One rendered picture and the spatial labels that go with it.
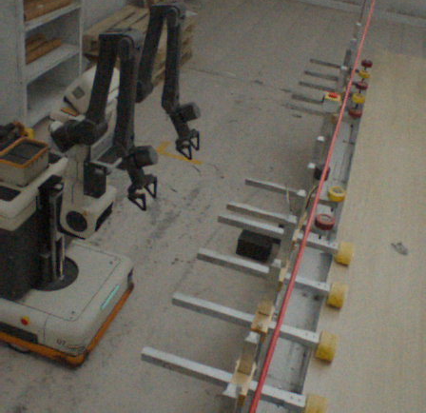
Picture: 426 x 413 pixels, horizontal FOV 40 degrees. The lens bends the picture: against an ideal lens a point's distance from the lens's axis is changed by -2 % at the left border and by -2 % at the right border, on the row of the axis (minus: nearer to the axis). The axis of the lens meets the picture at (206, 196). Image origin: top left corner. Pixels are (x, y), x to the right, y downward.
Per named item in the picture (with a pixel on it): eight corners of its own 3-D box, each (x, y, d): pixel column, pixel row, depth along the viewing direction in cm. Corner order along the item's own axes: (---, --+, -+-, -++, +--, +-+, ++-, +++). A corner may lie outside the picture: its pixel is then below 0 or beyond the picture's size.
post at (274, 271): (243, 373, 195) (269, 263, 169) (246, 365, 198) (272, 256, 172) (254, 376, 194) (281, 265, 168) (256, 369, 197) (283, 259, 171)
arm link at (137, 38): (110, 16, 192) (96, 24, 183) (146, 31, 190) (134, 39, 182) (87, 129, 217) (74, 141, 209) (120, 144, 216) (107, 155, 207)
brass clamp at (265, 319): (245, 338, 177) (248, 326, 174) (256, 309, 188) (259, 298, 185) (265, 344, 175) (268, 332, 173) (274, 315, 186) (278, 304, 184)
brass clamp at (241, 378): (222, 401, 156) (225, 388, 153) (236, 365, 167) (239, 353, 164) (244, 408, 155) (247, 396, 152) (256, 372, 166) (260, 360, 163)
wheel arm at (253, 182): (243, 186, 272) (245, 178, 270) (245, 183, 275) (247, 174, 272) (336, 210, 264) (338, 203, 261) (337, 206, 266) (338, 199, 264)
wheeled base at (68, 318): (-44, 327, 279) (-49, 289, 266) (28, 255, 331) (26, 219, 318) (80, 374, 266) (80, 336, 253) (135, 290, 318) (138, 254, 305)
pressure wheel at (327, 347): (321, 333, 171) (321, 327, 179) (314, 359, 172) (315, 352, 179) (341, 339, 170) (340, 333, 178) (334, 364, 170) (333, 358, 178)
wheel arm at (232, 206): (225, 210, 251) (226, 203, 249) (227, 206, 254) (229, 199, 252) (324, 238, 243) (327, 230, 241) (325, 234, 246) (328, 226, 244)
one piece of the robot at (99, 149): (73, 192, 238) (73, 146, 226) (104, 163, 260) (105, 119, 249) (108, 203, 234) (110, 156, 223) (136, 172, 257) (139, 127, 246)
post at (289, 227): (261, 324, 215) (286, 218, 190) (262, 318, 218) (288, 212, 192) (269, 326, 215) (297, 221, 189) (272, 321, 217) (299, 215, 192)
